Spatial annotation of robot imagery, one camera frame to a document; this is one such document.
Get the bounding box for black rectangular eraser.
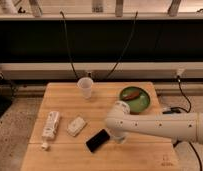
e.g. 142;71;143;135
86;129;110;152

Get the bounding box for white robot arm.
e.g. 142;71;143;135
105;101;203;145

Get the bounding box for translucent plastic cup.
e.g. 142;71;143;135
77;77;94;99

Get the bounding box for brown sausage in bowl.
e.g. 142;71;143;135
123;92;140;101

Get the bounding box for green bowl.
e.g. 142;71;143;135
119;86;150;114

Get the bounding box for white rectangular box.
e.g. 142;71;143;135
67;116;87;137

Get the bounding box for dark equipment at left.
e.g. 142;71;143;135
0;71;16;118

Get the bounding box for black floor cables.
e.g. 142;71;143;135
162;75;203;171

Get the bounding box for right black cable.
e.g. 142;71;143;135
103;11;139;81

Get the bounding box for black cable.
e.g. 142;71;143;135
103;11;139;81
59;10;80;81

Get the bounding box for left black cable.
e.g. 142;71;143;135
59;10;80;81

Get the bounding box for white wall plug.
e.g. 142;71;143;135
176;68;185;77

